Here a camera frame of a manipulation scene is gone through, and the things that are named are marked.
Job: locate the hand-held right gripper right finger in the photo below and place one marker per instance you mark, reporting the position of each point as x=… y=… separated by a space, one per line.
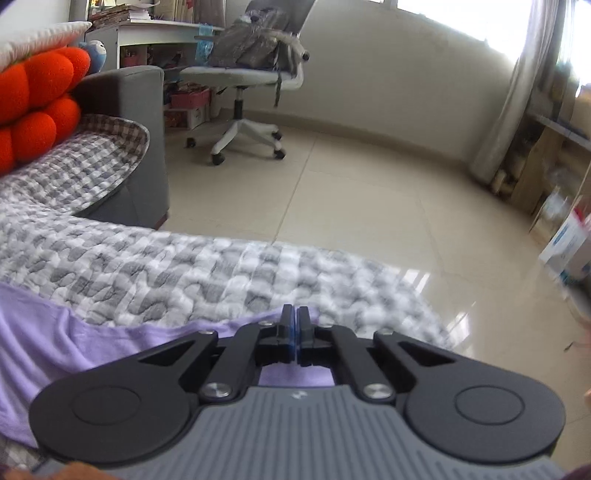
x=304 y=341

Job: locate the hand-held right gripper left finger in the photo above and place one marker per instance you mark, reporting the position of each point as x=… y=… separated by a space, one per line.
x=290 y=341

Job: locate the purple pants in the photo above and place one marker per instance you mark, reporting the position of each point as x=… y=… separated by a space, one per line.
x=69 y=350

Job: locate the grey checked blanket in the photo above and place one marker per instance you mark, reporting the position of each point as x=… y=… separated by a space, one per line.
x=161 y=267

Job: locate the dark grey sofa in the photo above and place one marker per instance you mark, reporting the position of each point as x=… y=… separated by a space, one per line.
x=143 y=138

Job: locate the red storage box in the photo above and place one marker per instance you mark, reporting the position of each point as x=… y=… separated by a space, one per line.
x=191 y=98

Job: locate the white office chair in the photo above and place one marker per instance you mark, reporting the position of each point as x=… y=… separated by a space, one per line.
x=240 y=76

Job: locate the white and blue box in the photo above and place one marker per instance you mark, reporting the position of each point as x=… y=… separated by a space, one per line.
x=565 y=244

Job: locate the grey camouflage backpack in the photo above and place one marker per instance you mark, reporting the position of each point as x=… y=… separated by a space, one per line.
x=249 y=41

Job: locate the wooden shelf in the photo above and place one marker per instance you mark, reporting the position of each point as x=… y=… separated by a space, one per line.
x=549 y=161

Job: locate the grey curtain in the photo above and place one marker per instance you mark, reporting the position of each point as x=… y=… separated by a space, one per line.
x=521 y=92

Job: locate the white desk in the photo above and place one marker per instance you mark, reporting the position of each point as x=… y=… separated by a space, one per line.
x=152 y=32

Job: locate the blue plush toy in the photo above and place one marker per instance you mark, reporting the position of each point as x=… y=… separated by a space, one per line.
x=96 y=53

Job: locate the window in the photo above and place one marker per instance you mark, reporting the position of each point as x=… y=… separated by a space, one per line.
x=461 y=18

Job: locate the pile of books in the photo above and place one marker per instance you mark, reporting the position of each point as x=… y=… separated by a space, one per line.
x=120 y=11

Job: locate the white printed pillow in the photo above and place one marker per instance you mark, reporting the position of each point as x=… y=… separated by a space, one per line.
x=37 y=39

